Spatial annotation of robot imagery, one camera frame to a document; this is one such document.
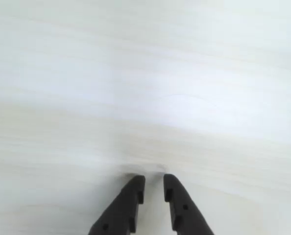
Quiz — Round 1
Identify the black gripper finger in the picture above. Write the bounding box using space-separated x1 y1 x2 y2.
88 174 146 235
163 173 215 235

